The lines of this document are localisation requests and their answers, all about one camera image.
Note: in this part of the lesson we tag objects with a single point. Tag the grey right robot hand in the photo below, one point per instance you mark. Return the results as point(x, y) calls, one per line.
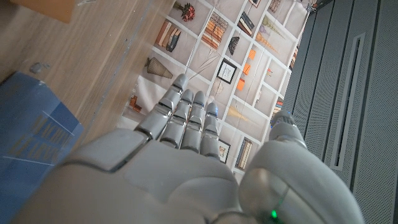
point(174, 180)

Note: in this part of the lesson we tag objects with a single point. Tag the brown block with holes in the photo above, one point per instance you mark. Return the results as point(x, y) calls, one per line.
point(46, 9)

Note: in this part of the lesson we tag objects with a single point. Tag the printed bookshelf backdrop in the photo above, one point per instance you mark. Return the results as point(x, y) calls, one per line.
point(242, 77)

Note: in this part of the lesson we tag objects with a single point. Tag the blue book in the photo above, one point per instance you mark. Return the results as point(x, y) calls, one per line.
point(28, 130)

